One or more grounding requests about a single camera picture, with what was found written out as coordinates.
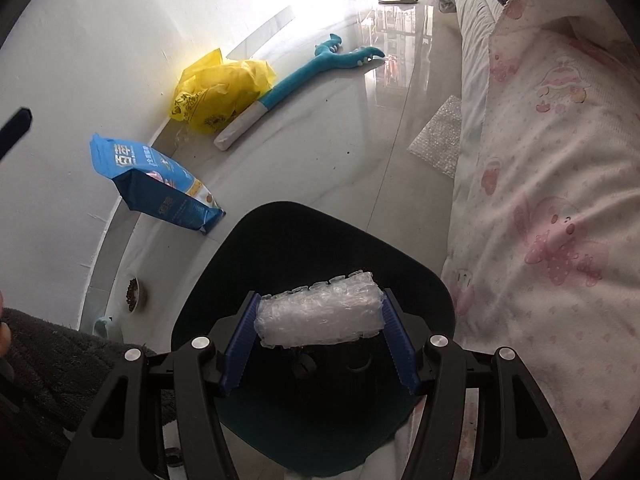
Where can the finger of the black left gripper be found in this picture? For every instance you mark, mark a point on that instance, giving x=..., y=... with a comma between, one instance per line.
x=14, y=129

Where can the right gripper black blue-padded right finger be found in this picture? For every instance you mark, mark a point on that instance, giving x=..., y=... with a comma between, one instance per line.
x=484, y=415

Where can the clear bubble wrap roll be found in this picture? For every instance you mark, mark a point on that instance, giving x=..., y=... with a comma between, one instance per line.
x=343, y=309

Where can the black trash bin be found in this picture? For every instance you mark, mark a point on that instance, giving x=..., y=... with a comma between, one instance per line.
x=321, y=365

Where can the small bowl with pet food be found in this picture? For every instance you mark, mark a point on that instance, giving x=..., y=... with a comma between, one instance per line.
x=135, y=294

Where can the blue snack bag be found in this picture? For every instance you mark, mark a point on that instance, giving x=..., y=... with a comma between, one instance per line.
x=154, y=184

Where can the pink cartoon print duvet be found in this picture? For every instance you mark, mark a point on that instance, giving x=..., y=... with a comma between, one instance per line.
x=543, y=243

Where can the yellow plastic bag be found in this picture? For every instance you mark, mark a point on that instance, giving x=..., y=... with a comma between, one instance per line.
x=214, y=90

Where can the white bubble wrap sheet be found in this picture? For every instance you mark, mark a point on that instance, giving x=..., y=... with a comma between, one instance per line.
x=438, y=141

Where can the green slipper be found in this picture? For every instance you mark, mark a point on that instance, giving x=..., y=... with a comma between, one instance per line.
x=402, y=2

